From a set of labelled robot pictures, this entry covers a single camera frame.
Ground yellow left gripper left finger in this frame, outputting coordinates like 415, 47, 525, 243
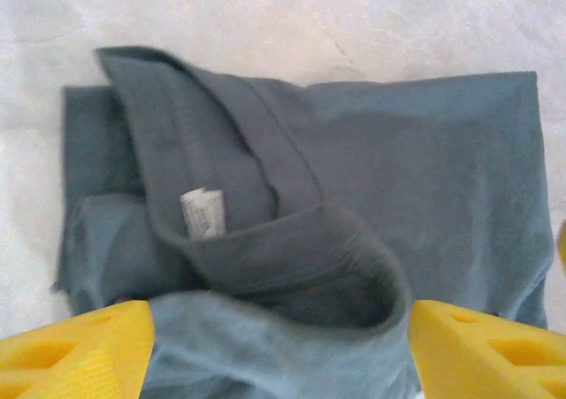
0, 299, 157, 399

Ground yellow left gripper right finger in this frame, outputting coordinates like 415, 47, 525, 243
408, 298, 566, 399

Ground grey t-shirt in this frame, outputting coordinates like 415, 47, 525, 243
48, 44, 558, 399

